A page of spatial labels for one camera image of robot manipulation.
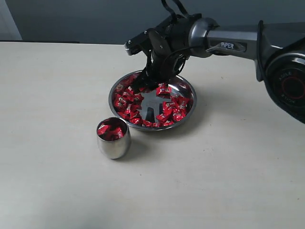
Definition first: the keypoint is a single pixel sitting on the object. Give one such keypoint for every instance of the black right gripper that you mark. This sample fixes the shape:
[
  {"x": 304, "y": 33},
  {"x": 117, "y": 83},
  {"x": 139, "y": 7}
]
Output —
[{"x": 158, "y": 69}]

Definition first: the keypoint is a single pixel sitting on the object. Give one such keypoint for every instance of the red candy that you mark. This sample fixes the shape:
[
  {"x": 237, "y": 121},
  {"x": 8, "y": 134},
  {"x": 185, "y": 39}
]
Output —
[
  {"x": 103, "y": 129},
  {"x": 168, "y": 107},
  {"x": 164, "y": 116},
  {"x": 120, "y": 103},
  {"x": 117, "y": 133},
  {"x": 182, "y": 103},
  {"x": 163, "y": 89}
]

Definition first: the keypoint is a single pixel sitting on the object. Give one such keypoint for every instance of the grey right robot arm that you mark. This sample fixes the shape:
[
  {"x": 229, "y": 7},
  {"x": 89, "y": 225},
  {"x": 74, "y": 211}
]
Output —
[{"x": 278, "y": 51}]

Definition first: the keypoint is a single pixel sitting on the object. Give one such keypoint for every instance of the round steel plate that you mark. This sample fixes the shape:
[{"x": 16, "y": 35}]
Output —
[{"x": 151, "y": 105}]

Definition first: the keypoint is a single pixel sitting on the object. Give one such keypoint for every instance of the steel cup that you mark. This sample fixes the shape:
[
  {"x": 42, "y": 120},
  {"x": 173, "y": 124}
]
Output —
[{"x": 118, "y": 148}]

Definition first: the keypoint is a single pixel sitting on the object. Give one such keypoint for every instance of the red wrapped candy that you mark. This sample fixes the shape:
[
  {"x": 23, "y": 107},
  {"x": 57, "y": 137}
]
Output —
[
  {"x": 163, "y": 89},
  {"x": 168, "y": 107},
  {"x": 164, "y": 116},
  {"x": 182, "y": 103},
  {"x": 120, "y": 103}
]

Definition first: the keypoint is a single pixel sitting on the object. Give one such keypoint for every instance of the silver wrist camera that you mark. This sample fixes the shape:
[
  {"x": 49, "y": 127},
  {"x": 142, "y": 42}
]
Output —
[{"x": 139, "y": 43}]

